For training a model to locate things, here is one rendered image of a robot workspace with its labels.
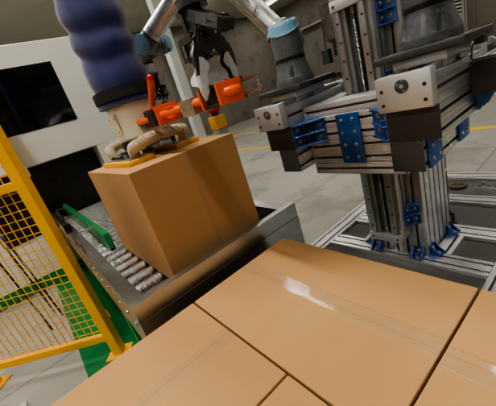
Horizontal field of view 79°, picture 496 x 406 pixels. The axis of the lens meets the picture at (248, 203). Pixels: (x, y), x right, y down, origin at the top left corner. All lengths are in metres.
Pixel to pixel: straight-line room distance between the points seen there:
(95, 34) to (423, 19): 0.98
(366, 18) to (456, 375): 0.99
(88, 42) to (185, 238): 0.72
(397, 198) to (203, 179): 0.74
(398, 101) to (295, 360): 0.66
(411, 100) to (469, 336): 0.53
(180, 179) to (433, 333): 0.78
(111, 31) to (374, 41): 0.87
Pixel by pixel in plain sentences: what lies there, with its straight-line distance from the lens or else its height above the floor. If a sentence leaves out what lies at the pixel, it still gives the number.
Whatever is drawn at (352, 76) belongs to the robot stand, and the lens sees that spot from 1.24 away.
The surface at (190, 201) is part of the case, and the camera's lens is 1.03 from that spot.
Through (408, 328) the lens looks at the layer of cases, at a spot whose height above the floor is 0.54.
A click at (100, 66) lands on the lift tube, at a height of 1.29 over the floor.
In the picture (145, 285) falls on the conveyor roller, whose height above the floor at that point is 0.54.
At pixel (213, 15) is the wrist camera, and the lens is 0.72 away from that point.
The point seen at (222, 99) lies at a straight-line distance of 0.72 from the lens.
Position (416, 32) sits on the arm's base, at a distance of 1.00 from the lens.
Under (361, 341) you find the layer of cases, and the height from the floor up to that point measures 0.54.
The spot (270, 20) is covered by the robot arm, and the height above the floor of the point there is 1.30.
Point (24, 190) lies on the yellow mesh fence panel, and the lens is 1.61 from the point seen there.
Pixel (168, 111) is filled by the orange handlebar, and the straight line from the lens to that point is 0.96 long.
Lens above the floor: 1.06
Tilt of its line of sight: 19 degrees down
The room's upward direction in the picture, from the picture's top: 18 degrees counter-clockwise
